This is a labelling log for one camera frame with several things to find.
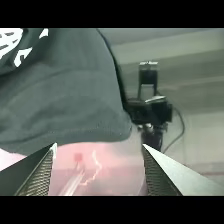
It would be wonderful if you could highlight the black cable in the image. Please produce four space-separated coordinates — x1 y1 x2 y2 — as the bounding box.
162 107 186 154

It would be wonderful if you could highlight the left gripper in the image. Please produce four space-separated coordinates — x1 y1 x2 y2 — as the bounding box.
126 95 174 126

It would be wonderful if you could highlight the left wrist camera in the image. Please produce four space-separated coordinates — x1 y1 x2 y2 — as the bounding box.
137 60 160 100

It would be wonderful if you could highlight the black printed T-shirt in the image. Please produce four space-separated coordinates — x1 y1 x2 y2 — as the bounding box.
0 28 134 157

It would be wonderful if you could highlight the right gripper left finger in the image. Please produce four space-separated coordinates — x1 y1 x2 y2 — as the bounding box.
0 142 58 197

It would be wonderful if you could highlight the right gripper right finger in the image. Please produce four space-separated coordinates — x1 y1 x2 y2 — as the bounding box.
141 143 224 197

